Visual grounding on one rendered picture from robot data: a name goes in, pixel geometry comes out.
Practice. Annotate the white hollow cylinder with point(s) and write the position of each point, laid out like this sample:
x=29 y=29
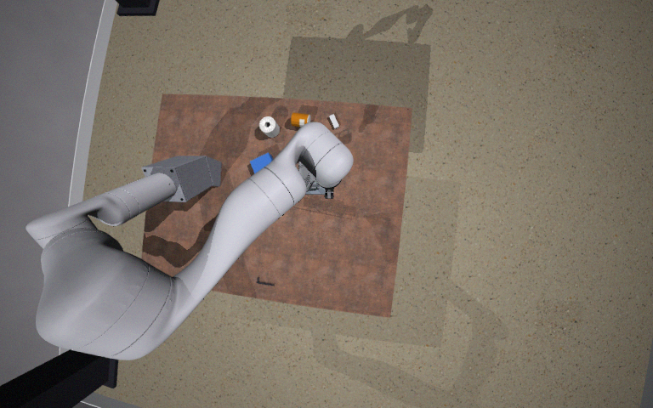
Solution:
x=269 y=126

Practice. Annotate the blue block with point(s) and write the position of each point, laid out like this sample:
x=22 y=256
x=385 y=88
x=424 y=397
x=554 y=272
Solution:
x=261 y=162

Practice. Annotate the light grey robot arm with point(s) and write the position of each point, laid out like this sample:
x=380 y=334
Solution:
x=98 y=299

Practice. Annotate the orange pill bottle with white label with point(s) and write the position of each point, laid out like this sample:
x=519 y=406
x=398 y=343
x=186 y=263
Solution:
x=298 y=120

